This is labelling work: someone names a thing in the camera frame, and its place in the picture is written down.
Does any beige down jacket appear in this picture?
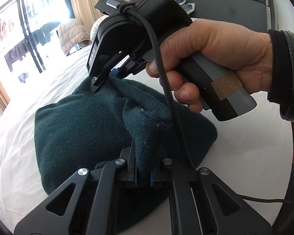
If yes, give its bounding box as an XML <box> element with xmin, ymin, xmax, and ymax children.
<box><xmin>57</xmin><ymin>18</ymin><xmax>92</xmax><ymax>55</ymax></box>

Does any dark green knit sweater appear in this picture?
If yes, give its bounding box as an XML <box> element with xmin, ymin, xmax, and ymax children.
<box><xmin>34</xmin><ymin>76</ymin><xmax>217</xmax><ymax>235</ymax></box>

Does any dark grey sofa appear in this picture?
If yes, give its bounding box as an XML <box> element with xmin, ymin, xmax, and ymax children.
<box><xmin>147</xmin><ymin>0</ymin><xmax>277</xmax><ymax>33</ymax></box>

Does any thin black cable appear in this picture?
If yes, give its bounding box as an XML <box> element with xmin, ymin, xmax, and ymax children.
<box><xmin>239</xmin><ymin>194</ymin><xmax>294</xmax><ymax>204</ymax></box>

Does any person's right forearm black sleeve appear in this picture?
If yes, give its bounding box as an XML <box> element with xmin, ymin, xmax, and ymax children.
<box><xmin>268</xmin><ymin>29</ymin><xmax>294</xmax><ymax>126</ymax></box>

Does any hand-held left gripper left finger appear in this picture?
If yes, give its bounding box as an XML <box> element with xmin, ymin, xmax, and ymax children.
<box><xmin>13</xmin><ymin>148</ymin><xmax>140</xmax><ymax>235</ymax></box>

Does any white bed sheet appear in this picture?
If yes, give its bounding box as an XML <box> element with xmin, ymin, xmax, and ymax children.
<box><xmin>0</xmin><ymin>50</ymin><xmax>294</xmax><ymax>235</ymax></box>

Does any dark hanging garment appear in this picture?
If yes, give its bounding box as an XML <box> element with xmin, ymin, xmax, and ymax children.
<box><xmin>4</xmin><ymin>41</ymin><xmax>28</xmax><ymax>73</ymax></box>
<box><xmin>32</xmin><ymin>21</ymin><xmax>62</xmax><ymax>46</ymax></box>

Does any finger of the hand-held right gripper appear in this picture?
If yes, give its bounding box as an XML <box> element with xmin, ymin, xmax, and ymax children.
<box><xmin>90</xmin><ymin>51</ymin><xmax>128</xmax><ymax>93</ymax></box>
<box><xmin>110</xmin><ymin>56</ymin><xmax>147</xmax><ymax>79</ymax></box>

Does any beige curtain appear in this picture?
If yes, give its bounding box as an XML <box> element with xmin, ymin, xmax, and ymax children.
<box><xmin>0</xmin><ymin>60</ymin><xmax>12</xmax><ymax>117</ymax></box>
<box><xmin>67</xmin><ymin>0</ymin><xmax>111</xmax><ymax>28</ymax></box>

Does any blue striped cloth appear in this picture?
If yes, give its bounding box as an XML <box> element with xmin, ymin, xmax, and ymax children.
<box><xmin>183</xmin><ymin>2</ymin><xmax>196</xmax><ymax>14</ymax></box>

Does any black braided cable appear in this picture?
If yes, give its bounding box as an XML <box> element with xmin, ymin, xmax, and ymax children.
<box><xmin>121</xmin><ymin>4</ymin><xmax>197</xmax><ymax>171</ymax></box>

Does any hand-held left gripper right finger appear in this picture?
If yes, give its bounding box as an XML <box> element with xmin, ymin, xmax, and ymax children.
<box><xmin>149</xmin><ymin>152</ymin><xmax>272</xmax><ymax>235</ymax></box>

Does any glass balcony door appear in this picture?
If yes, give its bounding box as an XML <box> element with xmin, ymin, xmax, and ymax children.
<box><xmin>0</xmin><ymin>0</ymin><xmax>77</xmax><ymax>108</ymax></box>

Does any person's right hand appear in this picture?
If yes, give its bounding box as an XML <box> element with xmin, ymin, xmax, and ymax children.
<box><xmin>145</xmin><ymin>19</ymin><xmax>275</xmax><ymax>114</ymax></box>

